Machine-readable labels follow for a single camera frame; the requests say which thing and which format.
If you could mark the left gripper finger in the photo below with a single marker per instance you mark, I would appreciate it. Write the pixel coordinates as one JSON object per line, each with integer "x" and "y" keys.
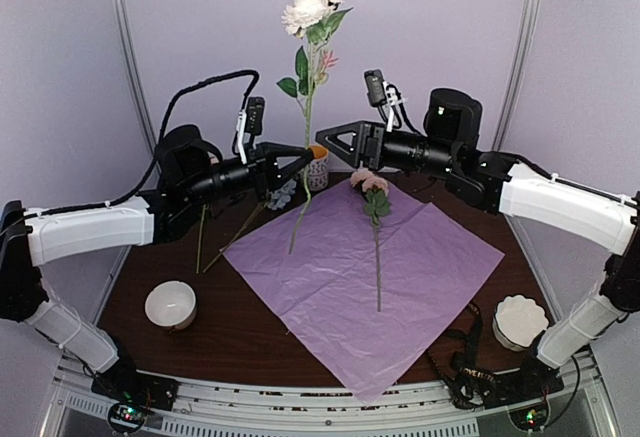
{"x": 282, "y": 150}
{"x": 282, "y": 175}

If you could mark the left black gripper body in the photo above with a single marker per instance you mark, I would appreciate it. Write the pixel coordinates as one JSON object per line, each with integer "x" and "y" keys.
{"x": 260, "y": 174}

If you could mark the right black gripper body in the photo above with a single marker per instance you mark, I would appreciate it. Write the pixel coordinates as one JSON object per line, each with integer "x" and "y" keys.
{"x": 373, "y": 160}

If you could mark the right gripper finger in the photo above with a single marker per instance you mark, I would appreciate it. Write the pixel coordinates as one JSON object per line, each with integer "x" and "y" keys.
{"x": 348, "y": 128}
{"x": 342, "y": 147}

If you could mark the blue fake flower stem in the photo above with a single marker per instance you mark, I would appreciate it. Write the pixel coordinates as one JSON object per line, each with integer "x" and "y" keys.
{"x": 277, "y": 200}

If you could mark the pink fake flower stem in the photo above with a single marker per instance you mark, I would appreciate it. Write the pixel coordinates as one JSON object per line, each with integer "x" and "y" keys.
{"x": 374, "y": 189}

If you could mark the white fake flower stem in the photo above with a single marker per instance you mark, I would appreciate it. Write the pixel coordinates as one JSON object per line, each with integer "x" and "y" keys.
{"x": 314, "y": 23}

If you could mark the purple pink wrapping paper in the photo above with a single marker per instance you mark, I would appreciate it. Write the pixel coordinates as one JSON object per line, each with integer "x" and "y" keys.
{"x": 315, "y": 270}

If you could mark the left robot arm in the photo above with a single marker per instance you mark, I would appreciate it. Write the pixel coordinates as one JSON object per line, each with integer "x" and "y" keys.
{"x": 193, "y": 174}

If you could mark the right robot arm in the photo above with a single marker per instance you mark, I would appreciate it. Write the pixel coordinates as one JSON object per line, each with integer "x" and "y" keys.
{"x": 509, "y": 184}

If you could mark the patterned mug orange inside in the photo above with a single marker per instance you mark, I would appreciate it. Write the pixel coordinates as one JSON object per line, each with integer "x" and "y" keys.
{"x": 318, "y": 169}

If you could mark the white round bowl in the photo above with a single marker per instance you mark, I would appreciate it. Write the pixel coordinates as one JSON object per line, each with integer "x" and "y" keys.
{"x": 172, "y": 306}

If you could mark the white scalloped bowl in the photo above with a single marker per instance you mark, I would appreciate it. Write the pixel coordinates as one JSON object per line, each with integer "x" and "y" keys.
{"x": 517, "y": 321}

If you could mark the black lettered ribbon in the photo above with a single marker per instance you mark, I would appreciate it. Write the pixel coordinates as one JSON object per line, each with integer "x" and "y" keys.
{"x": 471, "y": 385}

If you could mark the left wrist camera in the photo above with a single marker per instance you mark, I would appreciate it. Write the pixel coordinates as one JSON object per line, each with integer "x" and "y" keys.
{"x": 249, "y": 125}

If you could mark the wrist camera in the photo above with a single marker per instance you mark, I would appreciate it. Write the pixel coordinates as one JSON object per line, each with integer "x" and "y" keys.
{"x": 249, "y": 125}
{"x": 386, "y": 99}

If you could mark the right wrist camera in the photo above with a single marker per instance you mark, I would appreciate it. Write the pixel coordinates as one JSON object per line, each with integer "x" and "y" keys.
{"x": 386, "y": 99}

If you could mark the left aluminium frame post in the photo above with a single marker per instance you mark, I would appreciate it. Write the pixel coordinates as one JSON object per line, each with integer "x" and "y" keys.
{"x": 133, "y": 76}

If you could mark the aluminium frame post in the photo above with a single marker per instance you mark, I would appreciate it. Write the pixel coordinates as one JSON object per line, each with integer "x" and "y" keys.
{"x": 527, "y": 26}
{"x": 133, "y": 76}

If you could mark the right aluminium frame post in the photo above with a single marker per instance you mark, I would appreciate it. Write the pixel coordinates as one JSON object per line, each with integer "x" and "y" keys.
{"x": 527, "y": 26}

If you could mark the front aluminium rail base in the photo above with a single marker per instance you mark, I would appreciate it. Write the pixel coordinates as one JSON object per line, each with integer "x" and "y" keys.
{"x": 208, "y": 408}

